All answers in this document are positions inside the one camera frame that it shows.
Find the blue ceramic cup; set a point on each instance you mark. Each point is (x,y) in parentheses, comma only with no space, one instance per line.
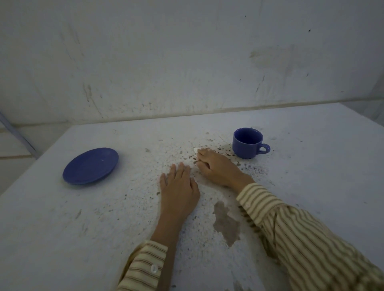
(246,144)

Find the person's left hand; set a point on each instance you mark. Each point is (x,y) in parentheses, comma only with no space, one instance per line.
(179,198)

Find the scattered dark crumbs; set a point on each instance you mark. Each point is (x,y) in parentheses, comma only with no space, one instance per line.
(220,149)

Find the person's right fingers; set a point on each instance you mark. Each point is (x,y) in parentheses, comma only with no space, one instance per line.
(204,162)

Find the person's left little finger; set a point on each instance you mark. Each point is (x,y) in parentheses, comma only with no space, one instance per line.
(163,183)

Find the person's right forearm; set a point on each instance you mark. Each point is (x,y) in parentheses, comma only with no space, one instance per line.
(300,239)

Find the person's left middle finger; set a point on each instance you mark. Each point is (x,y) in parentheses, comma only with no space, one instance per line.
(180,172)

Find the person's left forearm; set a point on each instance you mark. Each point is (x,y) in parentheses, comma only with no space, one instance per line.
(156,251)

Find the grey metal bar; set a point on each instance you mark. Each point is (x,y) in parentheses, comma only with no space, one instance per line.
(18,135)

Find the person's left thumb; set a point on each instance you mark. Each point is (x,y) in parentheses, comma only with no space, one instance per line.
(195,187)

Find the blue ceramic saucer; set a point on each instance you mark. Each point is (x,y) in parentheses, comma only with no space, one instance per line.
(90,165)

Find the person's right hand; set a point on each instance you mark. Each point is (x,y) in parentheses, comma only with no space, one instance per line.
(222,171)

